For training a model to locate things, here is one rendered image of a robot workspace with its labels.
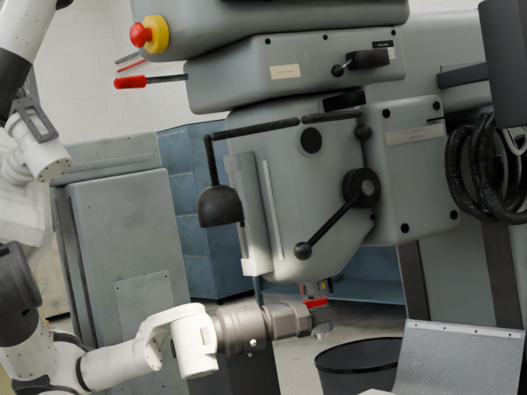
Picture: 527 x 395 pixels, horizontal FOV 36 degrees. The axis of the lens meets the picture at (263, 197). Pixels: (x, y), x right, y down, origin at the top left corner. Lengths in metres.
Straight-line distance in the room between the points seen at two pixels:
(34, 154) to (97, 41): 10.08
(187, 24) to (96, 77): 10.02
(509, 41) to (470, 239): 0.48
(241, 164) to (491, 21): 0.46
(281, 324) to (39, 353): 0.41
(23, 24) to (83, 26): 9.80
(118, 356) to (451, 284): 0.71
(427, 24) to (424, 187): 0.31
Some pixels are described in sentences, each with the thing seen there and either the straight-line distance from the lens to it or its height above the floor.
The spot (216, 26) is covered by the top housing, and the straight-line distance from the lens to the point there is 1.24.
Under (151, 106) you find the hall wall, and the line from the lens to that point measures 10.71.
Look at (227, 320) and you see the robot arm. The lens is 1.38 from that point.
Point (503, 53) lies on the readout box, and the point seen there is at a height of 1.63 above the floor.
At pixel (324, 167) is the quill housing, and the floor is 1.50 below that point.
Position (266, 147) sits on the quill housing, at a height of 1.55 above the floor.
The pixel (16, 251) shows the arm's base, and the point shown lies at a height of 1.46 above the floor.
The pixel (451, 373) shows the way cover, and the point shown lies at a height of 1.03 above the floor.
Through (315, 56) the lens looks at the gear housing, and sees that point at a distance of 1.34.
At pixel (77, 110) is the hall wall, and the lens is 11.08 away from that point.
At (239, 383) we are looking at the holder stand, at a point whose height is 1.07.
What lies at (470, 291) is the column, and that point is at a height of 1.19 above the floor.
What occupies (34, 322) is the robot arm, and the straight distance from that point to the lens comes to 1.33.
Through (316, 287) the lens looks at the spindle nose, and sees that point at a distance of 1.43.
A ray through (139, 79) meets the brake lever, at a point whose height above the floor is 1.70.
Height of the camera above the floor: 1.54
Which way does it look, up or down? 3 degrees down
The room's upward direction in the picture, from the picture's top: 10 degrees counter-clockwise
